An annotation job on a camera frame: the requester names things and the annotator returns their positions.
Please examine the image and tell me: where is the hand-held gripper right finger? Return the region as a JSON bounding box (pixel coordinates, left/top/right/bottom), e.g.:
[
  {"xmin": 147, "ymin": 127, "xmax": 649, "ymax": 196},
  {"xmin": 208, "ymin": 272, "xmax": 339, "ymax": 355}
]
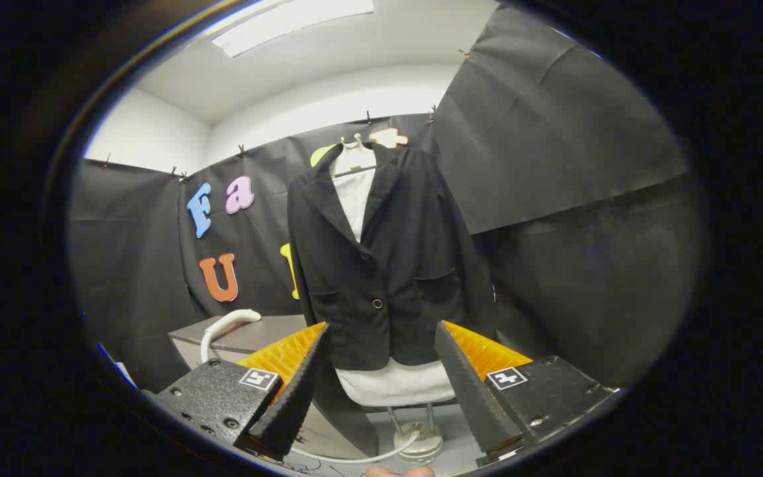
[{"xmin": 434, "ymin": 321, "xmax": 621, "ymax": 468}]

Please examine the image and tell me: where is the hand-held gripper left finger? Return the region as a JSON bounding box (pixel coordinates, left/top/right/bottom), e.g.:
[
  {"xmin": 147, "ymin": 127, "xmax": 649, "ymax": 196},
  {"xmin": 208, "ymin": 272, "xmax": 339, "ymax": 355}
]
[{"xmin": 153, "ymin": 323, "xmax": 331, "ymax": 462}]

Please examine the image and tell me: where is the white garment steamer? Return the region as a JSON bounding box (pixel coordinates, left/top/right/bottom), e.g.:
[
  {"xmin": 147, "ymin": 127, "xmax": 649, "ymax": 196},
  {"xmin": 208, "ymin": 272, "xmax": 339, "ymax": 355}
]
[{"xmin": 199, "ymin": 309, "xmax": 263, "ymax": 364}]

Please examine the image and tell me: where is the black suit jacket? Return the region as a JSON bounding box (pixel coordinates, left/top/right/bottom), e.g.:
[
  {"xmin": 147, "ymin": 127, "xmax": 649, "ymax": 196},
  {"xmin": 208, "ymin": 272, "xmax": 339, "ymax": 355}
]
[{"xmin": 287, "ymin": 142, "xmax": 496, "ymax": 372}]

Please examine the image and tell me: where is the grey cabinet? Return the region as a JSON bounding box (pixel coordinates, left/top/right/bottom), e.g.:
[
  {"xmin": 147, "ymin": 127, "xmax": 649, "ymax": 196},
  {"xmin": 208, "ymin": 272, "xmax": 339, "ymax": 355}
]
[{"xmin": 168, "ymin": 314, "xmax": 380, "ymax": 459}]

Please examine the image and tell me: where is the white mannequin torso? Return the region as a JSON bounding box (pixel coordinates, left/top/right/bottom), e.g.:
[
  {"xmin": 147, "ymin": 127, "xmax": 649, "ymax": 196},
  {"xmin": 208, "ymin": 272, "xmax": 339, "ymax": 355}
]
[{"xmin": 329, "ymin": 132, "xmax": 456, "ymax": 407}]

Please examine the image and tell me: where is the black backdrop cloth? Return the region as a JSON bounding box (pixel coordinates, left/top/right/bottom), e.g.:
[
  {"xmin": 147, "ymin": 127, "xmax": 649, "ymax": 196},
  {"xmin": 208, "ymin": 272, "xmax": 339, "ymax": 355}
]
[
  {"xmin": 431, "ymin": 5, "xmax": 701, "ymax": 386},
  {"xmin": 69, "ymin": 113, "xmax": 436, "ymax": 393}
]

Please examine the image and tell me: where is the ceiling light panel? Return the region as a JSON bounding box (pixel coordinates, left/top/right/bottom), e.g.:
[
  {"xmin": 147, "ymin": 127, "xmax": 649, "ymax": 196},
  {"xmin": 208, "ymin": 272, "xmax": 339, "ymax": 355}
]
[{"xmin": 203, "ymin": 0, "xmax": 376, "ymax": 58}]

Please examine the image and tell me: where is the white steamer hose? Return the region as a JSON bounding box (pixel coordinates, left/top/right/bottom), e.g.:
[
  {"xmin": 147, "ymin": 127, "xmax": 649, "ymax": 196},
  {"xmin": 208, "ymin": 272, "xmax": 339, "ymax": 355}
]
[{"xmin": 289, "ymin": 429, "xmax": 422, "ymax": 464}]

